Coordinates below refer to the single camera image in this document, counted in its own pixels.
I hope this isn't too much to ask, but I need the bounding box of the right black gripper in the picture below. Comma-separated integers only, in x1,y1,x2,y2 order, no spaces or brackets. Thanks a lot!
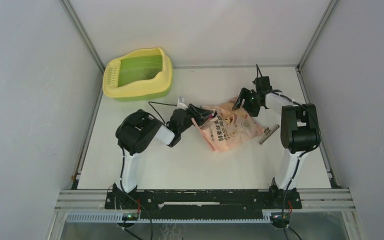
231,87,261,118

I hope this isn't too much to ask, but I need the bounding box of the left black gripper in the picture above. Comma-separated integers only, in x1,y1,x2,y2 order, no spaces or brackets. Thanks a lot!
178,103,214,135

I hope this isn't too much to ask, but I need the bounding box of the pink cat litter bag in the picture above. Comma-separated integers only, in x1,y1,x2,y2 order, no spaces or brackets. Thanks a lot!
192,96,264,153

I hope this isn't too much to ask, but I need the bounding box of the white bag sealing clip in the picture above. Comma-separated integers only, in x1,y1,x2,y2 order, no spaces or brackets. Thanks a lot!
258,124,280,145

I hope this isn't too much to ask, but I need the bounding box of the yellow green litter box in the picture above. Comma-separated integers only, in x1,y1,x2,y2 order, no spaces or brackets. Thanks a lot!
102,47,173,101

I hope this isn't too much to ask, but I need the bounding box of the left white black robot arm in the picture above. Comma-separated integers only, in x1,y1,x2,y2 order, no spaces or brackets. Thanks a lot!
114,103,218,209

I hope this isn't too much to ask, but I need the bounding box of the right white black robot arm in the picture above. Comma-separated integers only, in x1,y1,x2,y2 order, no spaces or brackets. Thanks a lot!
233,76,322,208

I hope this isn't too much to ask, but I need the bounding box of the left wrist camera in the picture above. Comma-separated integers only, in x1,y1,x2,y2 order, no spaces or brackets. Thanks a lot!
176,96,188,109

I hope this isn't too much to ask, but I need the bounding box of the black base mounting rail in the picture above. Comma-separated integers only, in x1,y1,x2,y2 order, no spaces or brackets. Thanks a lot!
104,188,303,219

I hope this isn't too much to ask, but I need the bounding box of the right black cable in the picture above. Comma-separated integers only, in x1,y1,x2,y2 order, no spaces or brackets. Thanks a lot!
254,63,322,240

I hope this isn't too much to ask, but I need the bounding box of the white slotted cable duct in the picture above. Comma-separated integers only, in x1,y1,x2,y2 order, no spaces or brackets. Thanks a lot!
66,211,290,224

